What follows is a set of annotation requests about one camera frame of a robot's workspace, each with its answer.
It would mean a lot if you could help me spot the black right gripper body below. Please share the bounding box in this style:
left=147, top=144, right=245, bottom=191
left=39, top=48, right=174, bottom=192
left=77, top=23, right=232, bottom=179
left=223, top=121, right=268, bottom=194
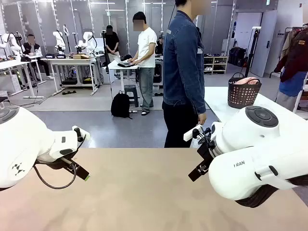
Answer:
left=196, top=141, right=217, bottom=166

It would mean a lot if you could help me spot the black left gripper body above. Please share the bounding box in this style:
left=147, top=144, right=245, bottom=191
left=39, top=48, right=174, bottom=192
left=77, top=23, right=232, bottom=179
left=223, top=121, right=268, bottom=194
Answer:
left=35, top=156, right=77, bottom=170

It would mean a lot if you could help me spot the dark perforated laundry basket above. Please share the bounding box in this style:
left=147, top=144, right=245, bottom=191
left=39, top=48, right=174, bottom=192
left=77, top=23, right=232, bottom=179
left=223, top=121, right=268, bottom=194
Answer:
left=227, top=72, right=262, bottom=109

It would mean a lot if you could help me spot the person's right forearm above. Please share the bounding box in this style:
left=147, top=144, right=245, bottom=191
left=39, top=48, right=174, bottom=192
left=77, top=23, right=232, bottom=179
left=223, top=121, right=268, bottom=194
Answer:
left=192, top=79, right=207, bottom=115

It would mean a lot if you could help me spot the large white table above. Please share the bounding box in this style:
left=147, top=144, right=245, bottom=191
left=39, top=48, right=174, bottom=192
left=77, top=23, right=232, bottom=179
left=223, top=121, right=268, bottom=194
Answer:
left=204, top=86, right=308, bottom=123

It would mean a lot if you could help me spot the black backpack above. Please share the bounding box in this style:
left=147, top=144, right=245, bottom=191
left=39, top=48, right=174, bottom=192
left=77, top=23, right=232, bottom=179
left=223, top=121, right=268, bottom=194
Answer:
left=110, top=90, right=133, bottom=120

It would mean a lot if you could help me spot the person in denim jacket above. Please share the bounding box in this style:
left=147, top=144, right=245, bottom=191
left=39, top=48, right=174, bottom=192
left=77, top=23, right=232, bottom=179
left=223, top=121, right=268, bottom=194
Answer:
left=162, top=0, right=212, bottom=149

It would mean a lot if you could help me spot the wooden shoe rack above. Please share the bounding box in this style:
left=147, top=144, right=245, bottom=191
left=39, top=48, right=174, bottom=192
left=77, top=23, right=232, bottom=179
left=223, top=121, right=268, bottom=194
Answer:
left=203, top=55, right=229, bottom=75

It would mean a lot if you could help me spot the grey plastic stool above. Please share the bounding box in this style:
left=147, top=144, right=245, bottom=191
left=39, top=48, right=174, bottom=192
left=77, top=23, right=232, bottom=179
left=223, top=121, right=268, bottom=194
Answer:
left=124, top=84, right=140, bottom=108

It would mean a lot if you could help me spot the black suitcase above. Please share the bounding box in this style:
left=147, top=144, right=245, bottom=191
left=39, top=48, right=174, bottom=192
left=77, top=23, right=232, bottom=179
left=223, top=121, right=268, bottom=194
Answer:
left=228, top=47, right=247, bottom=67

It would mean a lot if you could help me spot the long white workbench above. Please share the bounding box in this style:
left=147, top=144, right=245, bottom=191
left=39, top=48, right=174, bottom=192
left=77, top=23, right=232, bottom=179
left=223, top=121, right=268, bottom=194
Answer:
left=40, top=55, right=100, bottom=96

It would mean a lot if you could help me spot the white table with slim legs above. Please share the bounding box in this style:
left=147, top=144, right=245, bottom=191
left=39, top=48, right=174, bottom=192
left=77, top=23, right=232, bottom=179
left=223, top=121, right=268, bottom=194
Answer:
left=0, top=58, right=46, bottom=99

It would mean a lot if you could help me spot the blue garment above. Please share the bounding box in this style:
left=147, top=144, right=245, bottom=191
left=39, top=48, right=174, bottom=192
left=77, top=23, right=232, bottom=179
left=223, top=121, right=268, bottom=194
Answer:
left=278, top=71, right=308, bottom=97

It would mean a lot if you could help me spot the black tripod stand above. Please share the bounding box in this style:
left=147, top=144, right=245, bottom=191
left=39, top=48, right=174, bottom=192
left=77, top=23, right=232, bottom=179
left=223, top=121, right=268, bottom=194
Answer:
left=244, top=26, right=262, bottom=78

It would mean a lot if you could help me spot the white standing desk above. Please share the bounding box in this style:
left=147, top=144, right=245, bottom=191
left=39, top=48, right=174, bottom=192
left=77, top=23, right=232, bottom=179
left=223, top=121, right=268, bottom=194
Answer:
left=106, top=59, right=140, bottom=100

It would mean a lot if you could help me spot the laptop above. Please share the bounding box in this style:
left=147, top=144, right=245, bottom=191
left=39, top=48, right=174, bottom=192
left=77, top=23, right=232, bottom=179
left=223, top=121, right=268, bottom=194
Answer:
left=117, top=60, right=136, bottom=68

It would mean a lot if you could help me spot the seated person in dark jacket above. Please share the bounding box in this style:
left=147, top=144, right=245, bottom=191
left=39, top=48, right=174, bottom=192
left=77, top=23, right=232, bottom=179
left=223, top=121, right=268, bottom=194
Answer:
left=21, top=34, right=55, bottom=80

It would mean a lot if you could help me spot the man in white t-shirt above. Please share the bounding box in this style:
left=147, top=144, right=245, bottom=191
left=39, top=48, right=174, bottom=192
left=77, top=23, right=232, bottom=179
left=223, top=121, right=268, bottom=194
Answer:
left=127, top=11, right=158, bottom=116

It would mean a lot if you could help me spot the grey door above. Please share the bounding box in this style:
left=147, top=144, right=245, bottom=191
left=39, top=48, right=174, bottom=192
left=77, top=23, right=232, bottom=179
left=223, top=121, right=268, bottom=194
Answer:
left=250, top=9, right=278, bottom=78

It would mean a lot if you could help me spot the dark maroon jacket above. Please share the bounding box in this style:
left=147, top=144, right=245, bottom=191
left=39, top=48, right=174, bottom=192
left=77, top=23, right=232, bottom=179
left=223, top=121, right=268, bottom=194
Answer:
left=274, top=28, right=308, bottom=84

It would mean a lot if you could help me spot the person in black shirt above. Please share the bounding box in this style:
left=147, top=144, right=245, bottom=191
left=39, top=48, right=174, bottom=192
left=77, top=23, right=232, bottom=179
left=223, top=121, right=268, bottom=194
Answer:
left=104, top=25, right=120, bottom=64

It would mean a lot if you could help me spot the beige coat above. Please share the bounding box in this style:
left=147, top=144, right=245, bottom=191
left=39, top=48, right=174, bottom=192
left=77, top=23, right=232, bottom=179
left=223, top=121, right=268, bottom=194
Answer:
left=280, top=30, right=297, bottom=61

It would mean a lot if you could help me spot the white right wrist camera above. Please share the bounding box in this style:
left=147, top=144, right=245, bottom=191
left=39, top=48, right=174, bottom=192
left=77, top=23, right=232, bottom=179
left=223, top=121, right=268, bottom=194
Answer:
left=183, top=124, right=205, bottom=142

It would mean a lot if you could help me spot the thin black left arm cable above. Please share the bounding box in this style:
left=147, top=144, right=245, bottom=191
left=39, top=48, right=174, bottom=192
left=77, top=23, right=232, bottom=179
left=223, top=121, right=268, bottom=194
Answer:
left=33, top=163, right=77, bottom=190

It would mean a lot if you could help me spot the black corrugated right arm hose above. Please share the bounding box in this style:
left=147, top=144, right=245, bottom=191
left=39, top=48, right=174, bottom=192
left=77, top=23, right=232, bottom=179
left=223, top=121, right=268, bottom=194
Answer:
left=234, top=177, right=308, bottom=209

